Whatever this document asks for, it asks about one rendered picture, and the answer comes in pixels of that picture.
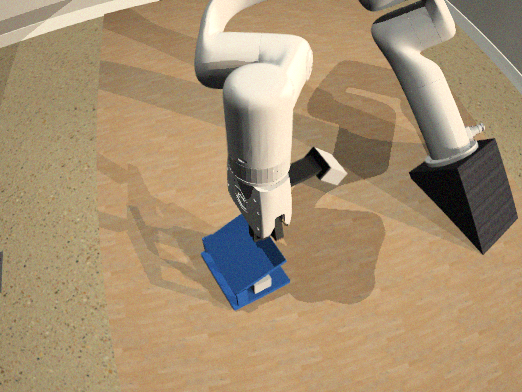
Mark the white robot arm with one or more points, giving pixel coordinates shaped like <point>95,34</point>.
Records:
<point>259,98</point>

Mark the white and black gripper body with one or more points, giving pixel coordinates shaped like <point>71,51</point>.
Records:
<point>261,204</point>

